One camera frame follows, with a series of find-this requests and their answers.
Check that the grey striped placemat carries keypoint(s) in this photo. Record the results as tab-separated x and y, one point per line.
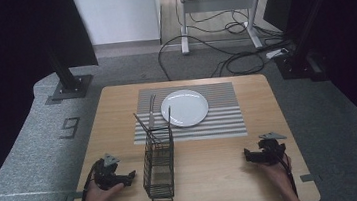
225	115

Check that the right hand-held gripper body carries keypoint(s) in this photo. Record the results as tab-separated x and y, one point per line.
271	149

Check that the white power strip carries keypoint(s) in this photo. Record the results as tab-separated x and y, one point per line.
277	52

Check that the person's right hand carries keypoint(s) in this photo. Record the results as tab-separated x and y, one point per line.
277	172

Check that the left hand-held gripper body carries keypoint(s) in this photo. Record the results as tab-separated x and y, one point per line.
105	174

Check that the white desk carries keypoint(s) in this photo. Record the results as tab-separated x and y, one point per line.
220	3

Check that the grey tape strip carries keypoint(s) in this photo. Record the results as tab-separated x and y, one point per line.
310	177
74	196

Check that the white plate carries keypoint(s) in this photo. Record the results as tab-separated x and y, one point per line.
184	108

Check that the dark curtain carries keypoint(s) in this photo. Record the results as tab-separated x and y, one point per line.
355	45
5	65

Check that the silver fork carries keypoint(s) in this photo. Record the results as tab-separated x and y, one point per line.
151	111

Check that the person's left hand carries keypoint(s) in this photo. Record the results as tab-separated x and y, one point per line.
98	197

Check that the black metal stand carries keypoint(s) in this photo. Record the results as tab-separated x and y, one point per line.
68	78
299	61

